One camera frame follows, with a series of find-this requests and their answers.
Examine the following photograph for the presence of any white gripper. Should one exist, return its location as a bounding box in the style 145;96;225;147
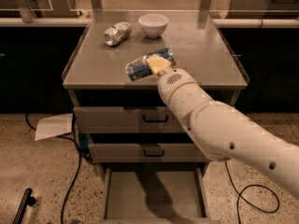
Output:
146;54;203;107

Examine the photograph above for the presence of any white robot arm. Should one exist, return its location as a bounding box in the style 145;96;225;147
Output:
146;54;299;198

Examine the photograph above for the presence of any crushed silver can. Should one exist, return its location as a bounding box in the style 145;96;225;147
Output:
104;21;132;47

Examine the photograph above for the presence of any grey top drawer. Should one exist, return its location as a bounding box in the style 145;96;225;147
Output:
74;106;183;133

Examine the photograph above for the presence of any grey drawer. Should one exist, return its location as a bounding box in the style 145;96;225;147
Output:
89;144;208;162
100;166;221;224
74;106;183;133

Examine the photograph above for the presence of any grey drawer cabinet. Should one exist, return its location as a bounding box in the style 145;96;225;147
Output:
61;9;250;224

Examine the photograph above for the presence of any grey middle drawer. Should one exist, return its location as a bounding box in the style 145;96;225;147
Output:
89;144;208;162

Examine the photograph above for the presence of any grey bottom drawer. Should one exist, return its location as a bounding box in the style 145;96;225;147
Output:
100;166;221;224

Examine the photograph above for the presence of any white bowl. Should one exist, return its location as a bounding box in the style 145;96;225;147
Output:
138;14;169;38

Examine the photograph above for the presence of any blue box on floor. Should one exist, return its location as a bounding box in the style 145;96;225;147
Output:
78;133;89;149

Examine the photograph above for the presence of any white paper sheet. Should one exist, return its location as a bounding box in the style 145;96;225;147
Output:
35;113;73;141

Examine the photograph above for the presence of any black bar tool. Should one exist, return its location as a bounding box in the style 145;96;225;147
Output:
13;188;37;224

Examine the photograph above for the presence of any black cable left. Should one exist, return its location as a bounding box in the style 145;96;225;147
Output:
24;112;94;224

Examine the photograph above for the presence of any black cable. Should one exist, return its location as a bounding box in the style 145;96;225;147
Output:
223;161;281;224
24;112;94;224

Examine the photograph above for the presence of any black cable right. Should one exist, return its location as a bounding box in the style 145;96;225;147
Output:
223;161;281;224

